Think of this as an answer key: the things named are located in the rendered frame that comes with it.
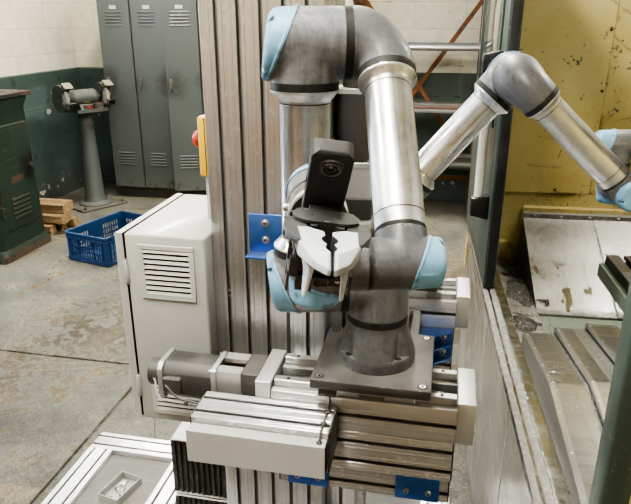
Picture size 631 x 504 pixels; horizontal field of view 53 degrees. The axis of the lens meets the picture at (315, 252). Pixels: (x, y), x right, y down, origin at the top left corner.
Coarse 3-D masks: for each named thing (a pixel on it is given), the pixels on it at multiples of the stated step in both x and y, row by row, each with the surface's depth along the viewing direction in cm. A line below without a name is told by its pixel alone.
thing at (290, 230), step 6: (288, 216) 67; (288, 222) 65; (294, 222) 65; (300, 222) 66; (288, 228) 63; (294, 228) 64; (282, 234) 65; (288, 234) 63; (294, 234) 62; (294, 240) 62
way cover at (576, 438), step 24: (528, 336) 205; (552, 336) 206; (576, 336) 202; (600, 336) 197; (528, 360) 198; (552, 360) 186; (576, 360) 182; (600, 360) 182; (552, 384) 169; (576, 384) 169; (600, 384) 167; (552, 408) 164; (600, 408) 158; (552, 432) 163; (576, 432) 154; (600, 432) 153; (576, 456) 147; (576, 480) 140
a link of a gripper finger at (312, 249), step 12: (300, 228) 64; (312, 228) 64; (300, 240) 61; (312, 240) 61; (324, 240) 63; (300, 252) 60; (312, 252) 59; (324, 252) 58; (312, 264) 58; (324, 264) 57
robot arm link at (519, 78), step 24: (504, 72) 152; (528, 72) 148; (504, 96) 154; (528, 96) 149; (552, 96) 148; (552, 120) 150; (576, 120) 150; (576, 144) 151; (600, 144) 152; (600, 168) 152; (624, 168) 153; (624, 192) 152
